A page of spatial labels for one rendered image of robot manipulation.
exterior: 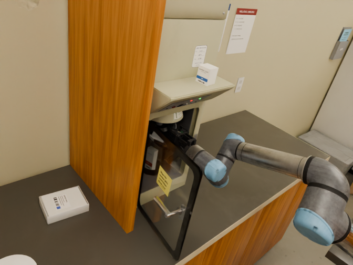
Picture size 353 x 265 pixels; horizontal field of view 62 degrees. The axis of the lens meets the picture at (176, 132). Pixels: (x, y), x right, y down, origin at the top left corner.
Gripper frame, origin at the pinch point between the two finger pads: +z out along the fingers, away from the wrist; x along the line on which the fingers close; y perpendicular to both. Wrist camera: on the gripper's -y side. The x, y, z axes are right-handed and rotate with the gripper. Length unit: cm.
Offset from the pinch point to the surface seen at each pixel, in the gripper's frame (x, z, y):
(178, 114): -2.0, -7.9, 12.0
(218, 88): -4.7, -21.4, 28.7
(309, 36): -188, 35, 26
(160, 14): 24, -20, 52
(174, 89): 12.0, -16.8, 29.0
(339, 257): -40, -76, -28
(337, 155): -256, -15, -90
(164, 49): 13.1, -10.4, 40.0
